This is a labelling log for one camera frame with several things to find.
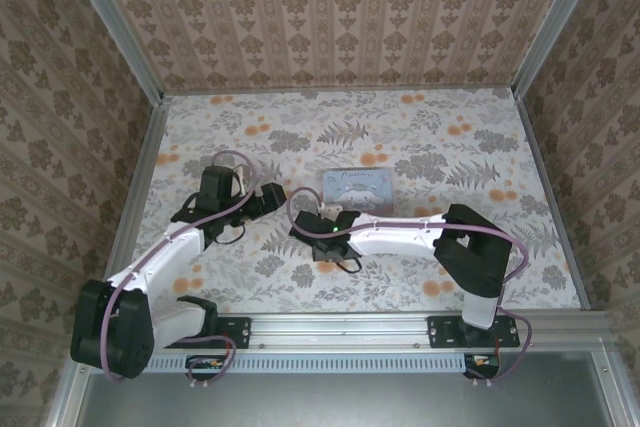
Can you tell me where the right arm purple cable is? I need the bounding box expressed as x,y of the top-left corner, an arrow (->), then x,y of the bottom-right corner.
287,187 -> 534,388

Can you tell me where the aluminium frame post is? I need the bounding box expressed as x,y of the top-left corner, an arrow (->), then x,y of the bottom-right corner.
512,0 -> 587,98
63,0 -> 166,101

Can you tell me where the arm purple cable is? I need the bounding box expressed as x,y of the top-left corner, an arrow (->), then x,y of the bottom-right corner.
99,149 -> 259,391
287,187 -> 534,388

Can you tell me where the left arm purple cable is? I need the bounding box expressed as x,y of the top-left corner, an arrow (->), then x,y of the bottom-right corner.
99,149 -> 259,391

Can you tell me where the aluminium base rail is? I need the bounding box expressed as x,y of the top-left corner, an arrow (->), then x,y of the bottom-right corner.
164,310 -> 612,351

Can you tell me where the white slotted cable duct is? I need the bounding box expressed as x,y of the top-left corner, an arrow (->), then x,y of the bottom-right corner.
143,351 -> 501,374

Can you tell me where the aluminium table end rail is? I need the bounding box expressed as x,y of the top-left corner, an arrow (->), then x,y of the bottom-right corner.
162,85 -> 516,99

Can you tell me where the aluminium table side rail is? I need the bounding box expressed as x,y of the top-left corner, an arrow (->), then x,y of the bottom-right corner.
514,89 -> 599,311
97,96 -> 172,293

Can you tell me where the thin black wire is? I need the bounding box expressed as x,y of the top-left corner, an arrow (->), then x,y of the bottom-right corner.
333,255 -> 364,275
208,223 -> 247,249

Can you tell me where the grey metal panel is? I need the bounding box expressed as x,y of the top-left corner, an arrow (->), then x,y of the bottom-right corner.
79,371 -> 609,427

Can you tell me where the aluminium frame bar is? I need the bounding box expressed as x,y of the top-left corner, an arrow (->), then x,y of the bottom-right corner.
47,366 -> 94,427
589,341 -> 629,427

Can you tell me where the blue cartoon tin box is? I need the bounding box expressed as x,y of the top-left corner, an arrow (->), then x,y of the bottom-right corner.
321,168 -> 397,217

